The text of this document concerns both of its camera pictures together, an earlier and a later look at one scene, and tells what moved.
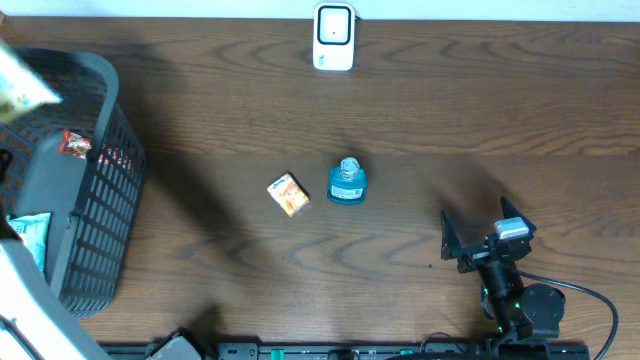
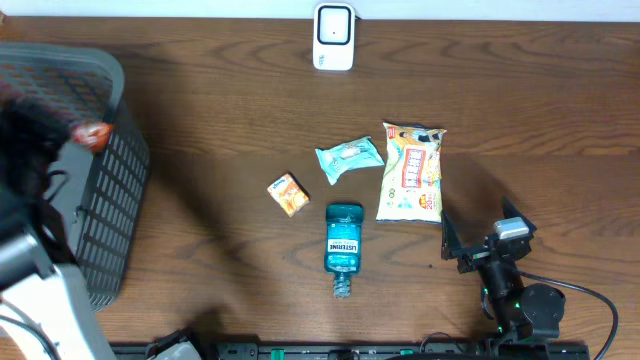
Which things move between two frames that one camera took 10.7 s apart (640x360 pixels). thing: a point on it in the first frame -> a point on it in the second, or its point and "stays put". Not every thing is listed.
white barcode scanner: [333, 46] stays put
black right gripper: [451, 246] stays put
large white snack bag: [21, 87] -> [410, 188]
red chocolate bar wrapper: [74, 144] -> [92, 134]
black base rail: [367, 350] stays put
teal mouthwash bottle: [347, 184] -> [342, 255]
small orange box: [290, 194] stays put
